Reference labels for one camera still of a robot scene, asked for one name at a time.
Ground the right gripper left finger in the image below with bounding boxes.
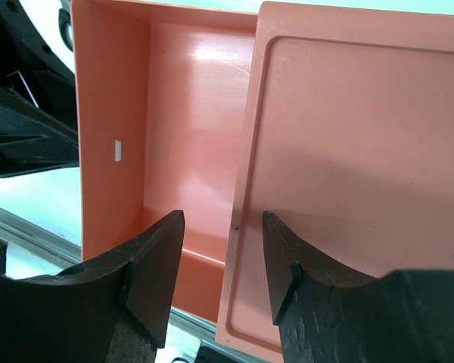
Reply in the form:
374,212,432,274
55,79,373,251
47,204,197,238
0,210,185,362

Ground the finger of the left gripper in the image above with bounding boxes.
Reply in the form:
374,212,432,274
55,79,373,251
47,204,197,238
0,1,76,130
0,86,79,178

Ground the red top drawer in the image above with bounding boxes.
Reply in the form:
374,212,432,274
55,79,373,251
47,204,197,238
71,1,454,362

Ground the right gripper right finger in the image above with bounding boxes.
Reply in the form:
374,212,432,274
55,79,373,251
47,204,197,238
262,211,454,362

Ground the aluminium frame rail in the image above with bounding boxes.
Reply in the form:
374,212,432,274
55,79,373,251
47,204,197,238
0,200,285,363

